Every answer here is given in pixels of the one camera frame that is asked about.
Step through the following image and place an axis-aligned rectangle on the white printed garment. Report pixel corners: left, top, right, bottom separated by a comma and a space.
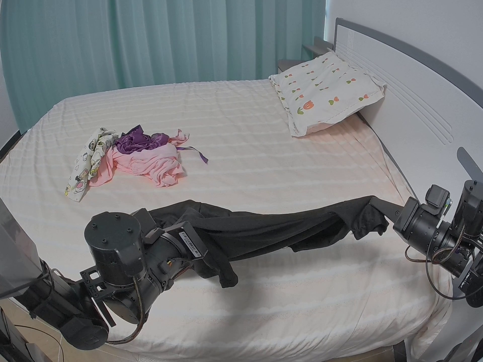
63, 127, 119, 203

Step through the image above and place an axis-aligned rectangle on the grey bedside table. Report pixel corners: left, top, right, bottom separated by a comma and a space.
277, 36, 336, 75

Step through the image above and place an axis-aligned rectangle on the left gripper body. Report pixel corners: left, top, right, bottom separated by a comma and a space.
145, 221, 210, 294

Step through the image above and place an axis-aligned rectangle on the white printed pillow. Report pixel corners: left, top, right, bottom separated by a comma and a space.
269, 51, 387, 139

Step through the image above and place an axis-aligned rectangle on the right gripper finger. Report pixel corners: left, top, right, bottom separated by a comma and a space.
368, 196, 404, 218

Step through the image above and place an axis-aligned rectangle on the black T-shirt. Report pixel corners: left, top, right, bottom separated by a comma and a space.
145, 196, 390, 289

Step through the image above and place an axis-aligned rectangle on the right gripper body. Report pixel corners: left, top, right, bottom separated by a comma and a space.
392, 198, 455, 259

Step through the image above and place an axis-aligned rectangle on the black cable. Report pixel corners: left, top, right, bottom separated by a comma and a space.
426, 260, 463, 301

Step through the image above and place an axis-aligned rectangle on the purple garment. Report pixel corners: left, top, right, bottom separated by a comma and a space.
114, 125, 209, 164

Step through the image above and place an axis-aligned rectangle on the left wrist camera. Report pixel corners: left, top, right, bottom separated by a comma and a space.
131, 208, 164, 245

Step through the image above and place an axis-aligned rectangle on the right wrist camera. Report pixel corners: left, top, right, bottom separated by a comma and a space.
426, 184, 453, 218

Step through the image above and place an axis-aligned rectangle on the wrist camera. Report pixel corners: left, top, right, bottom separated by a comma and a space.
426, 184, 453, 218
131, 208, 164, 245

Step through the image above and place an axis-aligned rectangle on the pink garment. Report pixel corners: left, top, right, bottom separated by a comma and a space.
89, 128, 191, 188

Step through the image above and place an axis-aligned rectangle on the blue-green curtain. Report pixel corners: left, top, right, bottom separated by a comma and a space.
0, 0, 327, 135

